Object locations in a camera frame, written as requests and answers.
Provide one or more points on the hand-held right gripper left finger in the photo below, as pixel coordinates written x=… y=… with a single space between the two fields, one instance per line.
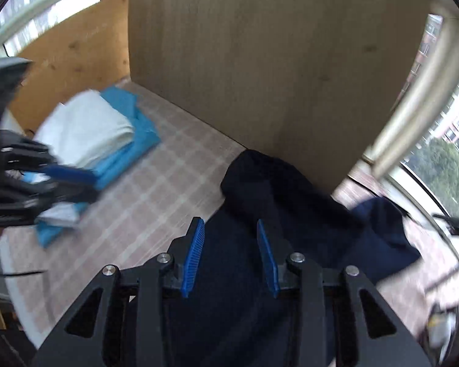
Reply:
x=193 y=256

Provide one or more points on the pink checked table mat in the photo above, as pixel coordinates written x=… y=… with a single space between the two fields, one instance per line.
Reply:
x=157 y=198

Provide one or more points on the folded white cloth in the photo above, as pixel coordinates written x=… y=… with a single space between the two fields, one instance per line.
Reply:
x=84 y=130

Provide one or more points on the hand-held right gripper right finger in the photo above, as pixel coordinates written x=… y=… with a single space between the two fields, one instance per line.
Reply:
x=267 y=263

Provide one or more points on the pine wood panel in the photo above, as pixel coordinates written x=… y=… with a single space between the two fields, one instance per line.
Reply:
x=69 y=57

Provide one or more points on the navy blue shirt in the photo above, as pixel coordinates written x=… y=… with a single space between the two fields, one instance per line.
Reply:
x=290 y=206

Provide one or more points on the light wooden cabinet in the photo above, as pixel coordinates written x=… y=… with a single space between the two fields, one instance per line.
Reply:
x=271 y=65

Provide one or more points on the folded light blue clothes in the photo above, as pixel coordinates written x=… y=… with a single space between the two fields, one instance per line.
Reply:
x=137 y=137

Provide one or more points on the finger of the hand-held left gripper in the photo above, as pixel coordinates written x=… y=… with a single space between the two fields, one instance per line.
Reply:
x=61 y=197
x=72 y=176

